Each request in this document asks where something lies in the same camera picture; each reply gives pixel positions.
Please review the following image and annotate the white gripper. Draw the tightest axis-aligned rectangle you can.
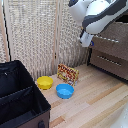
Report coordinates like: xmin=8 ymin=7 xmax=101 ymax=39
xmin=79 ymin=30 xmax=95 ymax=48

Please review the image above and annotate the red yellow snack box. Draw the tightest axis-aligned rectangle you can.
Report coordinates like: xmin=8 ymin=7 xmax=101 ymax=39
xmin=56 ymin=63 xmax=80 ymax=87

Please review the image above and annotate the yellow bowl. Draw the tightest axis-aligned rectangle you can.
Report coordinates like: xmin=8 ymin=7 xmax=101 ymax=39
xmin=36 ymin=75 xmax=55 ymax=91

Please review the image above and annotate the blue bowl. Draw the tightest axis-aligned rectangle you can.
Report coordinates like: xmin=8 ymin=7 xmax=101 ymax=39
xmin=55 ymin=83 xmax=75 ymax=100

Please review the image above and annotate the dark drawer cabinet frame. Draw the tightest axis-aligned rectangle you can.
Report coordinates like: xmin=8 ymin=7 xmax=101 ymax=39
xmin=86 ymin=9 xmax=128 ymax=83

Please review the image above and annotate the black fabric storage box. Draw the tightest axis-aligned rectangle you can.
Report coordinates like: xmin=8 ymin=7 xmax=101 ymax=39
xmin=0 ymin=59 xmax=52 ymax=128

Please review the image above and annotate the brown drawer with silver handle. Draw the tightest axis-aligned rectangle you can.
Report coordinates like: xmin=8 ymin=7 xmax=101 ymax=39
xmin=88 ymin=49 xmax=128 ymax=81
xmin=90 ymin=21 xmax=128 ymax=63

